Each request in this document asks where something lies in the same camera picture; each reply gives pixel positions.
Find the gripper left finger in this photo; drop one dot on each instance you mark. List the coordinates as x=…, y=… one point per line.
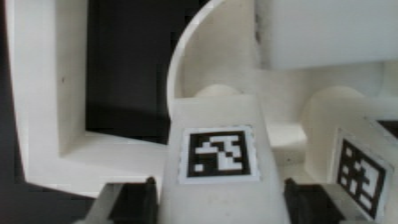
x=126, y=205

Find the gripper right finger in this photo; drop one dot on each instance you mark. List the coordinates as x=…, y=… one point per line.
x=312, y=208

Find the white stool leg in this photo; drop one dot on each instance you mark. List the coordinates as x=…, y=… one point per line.
x=326, y=32
x=222, y=187
x=351, y=124

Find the white round stool seat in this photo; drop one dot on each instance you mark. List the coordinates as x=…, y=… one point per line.
x=216, y=70

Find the white U-shaped fence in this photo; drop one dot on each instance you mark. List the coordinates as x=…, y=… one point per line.
x=74, y=159

